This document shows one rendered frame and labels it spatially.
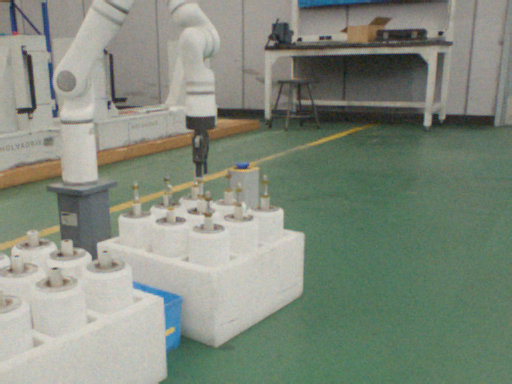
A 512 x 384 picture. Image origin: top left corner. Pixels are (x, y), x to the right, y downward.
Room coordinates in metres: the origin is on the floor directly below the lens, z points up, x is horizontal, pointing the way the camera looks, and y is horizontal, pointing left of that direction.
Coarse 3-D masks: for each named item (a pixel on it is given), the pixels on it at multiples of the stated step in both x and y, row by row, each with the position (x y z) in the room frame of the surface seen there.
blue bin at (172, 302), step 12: (144, 288) 1.29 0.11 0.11; (156, 288) 1.27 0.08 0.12; (168, 300) 1.24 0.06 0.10; (180, 300) 1.20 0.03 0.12; (168, 312) 1.18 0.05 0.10; (180, 312) 1.21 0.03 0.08; (168, 324) 1.18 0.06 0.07; (180, 324) 1.21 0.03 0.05; (168, 336) 1.18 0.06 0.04; (168, 348) 1.18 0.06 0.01
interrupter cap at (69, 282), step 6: (66, 276) 1.00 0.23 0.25; (72, 276) 1.00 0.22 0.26; (36, 282) 0.97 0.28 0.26; (42, 282) 0.97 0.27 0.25; (48, 282) 0.98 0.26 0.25; (66, 282) 0.98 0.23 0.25; (72, 282) 0.97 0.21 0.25; (36, 288) 0.95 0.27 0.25; (42, 288) 0.94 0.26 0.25; (48, 288) 0.94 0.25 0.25; (54, 288) 0.94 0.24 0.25; (60, 288) 0.94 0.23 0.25; (66, 288) 0.94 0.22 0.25; (72, 288) 0.95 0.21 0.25
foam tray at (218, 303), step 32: (128, 256) 1.37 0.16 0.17; (160, 256) 1.32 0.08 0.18; (256, 256) 1.32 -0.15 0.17; (288, 256) 1.42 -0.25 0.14; (160, 288) 1.30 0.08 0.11; (192, 288) 1.23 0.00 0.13; (224, 288) 1.22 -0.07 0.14; (256, 288) 1.31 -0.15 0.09; (288, 288) 1.43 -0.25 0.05; (192, 320) 1.23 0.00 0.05; (224, 320) 1.22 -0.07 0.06; (256, 320) 1.31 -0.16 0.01
